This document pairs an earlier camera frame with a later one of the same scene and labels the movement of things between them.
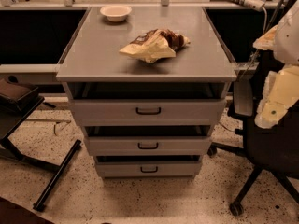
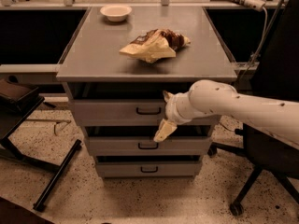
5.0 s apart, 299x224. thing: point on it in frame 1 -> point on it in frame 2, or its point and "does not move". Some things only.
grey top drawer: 149,112 does not move
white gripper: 288,37 -> 172,110
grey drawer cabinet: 147,84 does not move
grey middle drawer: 149,146 does not move
